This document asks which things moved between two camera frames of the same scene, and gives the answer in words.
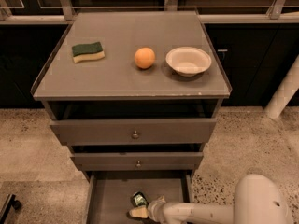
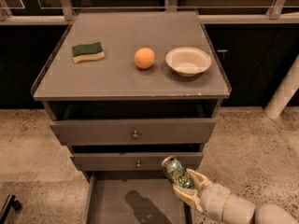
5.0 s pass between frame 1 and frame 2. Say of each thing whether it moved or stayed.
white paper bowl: stayed
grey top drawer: stayed
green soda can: moved
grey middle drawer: stayed
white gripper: moved
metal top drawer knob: stayed
